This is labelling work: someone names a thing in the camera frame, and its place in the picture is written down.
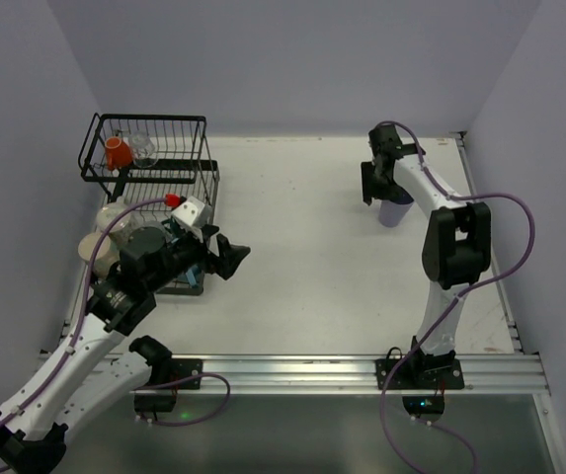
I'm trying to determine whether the aluminium mounting rail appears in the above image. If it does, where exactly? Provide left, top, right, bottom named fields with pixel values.
left=38, top=351, right=553, bottom=396

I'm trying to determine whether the black wire dish rack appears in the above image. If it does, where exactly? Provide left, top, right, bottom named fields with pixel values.
left=79, top=113, right=221, bottom=297

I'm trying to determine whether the orange ceramic mug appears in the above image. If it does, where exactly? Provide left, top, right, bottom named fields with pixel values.
left=105, top=136, right=133, bottom=171

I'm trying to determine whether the cream mug with dragon print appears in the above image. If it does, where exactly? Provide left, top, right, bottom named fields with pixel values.
left=77, top=232, right=119, bottom=278

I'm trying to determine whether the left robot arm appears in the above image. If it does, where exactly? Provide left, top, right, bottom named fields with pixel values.
left=0, top=225, right=251, bottom=473

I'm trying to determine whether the clear glass cup rack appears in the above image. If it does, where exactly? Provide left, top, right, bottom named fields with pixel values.
left=128, top=131, right=158, bottom=169

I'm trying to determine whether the lavender plastic tumbler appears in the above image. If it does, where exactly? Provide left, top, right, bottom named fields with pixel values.
left=378, top=196, right=414, bottom=228

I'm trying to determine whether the purple cable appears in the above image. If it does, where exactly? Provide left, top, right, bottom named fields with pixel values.
left=0, top=193, right=185, bottom=474
left=378, top=119, right=536, bottom=474

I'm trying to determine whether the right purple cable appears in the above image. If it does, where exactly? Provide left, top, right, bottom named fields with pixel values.
left=378, top=119, right=536, bottom=474

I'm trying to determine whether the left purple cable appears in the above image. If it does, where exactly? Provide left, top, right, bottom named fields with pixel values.
left=0, top=193, right=185, bottom=474

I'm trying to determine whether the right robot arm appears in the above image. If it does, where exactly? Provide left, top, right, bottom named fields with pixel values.
left=361, top=121, right=491, bottom=390

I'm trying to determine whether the left black controller box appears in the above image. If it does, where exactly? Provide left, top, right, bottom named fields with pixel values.
left=133, top=392, right=177, bottom=421

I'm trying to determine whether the right black controller box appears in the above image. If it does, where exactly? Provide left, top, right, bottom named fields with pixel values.
left=402, top=395, right=445, bottom=423

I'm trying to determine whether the light blue plastic mug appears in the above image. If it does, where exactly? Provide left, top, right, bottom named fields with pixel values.
left=183, top=265, right=201, bottom=287

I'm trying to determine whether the black controller box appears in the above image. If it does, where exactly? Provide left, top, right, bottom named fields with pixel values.
left=133, top=392, right=177, bottom=421
left=402, top=395, right=445, bottom=423

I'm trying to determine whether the cream mug with flower print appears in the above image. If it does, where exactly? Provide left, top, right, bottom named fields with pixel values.
left=96, top=198, right=140, bottom=247

